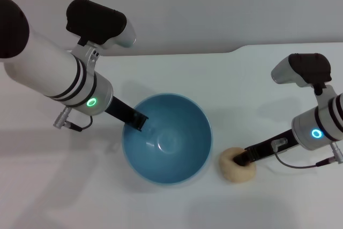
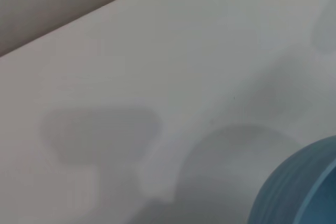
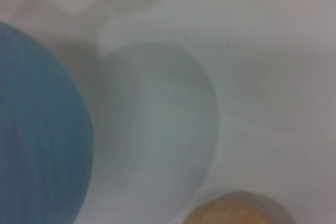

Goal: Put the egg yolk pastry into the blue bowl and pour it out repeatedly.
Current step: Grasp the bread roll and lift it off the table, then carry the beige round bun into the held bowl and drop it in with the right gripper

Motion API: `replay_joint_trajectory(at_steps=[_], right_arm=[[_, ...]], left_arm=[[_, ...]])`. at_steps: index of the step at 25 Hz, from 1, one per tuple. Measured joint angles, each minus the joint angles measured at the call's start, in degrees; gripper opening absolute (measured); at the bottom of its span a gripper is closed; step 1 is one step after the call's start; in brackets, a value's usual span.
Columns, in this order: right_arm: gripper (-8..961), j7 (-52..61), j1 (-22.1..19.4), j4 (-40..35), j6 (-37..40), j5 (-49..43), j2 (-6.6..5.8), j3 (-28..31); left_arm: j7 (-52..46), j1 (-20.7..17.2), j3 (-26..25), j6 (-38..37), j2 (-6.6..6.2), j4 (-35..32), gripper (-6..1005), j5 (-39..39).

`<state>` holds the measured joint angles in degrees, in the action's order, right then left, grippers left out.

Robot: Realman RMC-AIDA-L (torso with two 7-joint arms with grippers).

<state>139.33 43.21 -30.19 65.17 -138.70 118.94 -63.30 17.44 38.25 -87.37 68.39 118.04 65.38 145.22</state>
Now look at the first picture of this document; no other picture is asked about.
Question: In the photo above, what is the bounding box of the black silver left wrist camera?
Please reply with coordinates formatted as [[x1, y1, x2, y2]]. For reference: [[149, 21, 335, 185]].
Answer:
[[66, 0, 137, 76]]

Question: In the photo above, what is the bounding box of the beige egg yolk pastry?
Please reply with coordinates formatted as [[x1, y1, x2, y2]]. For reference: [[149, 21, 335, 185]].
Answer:
[[219, 147, 257, 184]]

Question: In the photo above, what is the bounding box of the right arm cable with connector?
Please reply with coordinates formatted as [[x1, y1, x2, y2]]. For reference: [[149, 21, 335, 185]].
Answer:
[[272, 138, 343, 168]]

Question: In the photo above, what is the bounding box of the blue bowl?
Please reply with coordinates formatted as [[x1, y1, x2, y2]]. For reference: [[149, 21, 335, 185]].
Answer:
[[122, 93, 213, 186]]

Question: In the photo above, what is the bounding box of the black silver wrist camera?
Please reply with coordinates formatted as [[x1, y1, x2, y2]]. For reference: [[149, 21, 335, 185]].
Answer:
[[271, 53, 332, 95], [66, 0, 137, 76]]

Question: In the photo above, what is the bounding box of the left arm cable with connector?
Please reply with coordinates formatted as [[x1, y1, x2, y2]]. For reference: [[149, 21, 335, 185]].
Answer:
[[53, 106, 94, 132]]

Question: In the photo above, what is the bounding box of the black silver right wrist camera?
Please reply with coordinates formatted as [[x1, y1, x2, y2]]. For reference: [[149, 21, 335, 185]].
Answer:
[[271, 53, 332, 95]]

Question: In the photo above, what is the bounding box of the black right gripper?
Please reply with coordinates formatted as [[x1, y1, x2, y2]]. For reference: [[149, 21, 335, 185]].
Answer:
[[233, 128, 300, 167]]

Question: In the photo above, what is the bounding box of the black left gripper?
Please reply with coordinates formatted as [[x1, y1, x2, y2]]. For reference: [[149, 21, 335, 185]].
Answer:
[[104, 97, 149, 132]]

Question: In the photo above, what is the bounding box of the arm cable with connector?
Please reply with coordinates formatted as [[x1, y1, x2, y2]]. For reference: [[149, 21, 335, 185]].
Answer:
[[53, 106, 94, 132], [272, 138, 343, 168]]

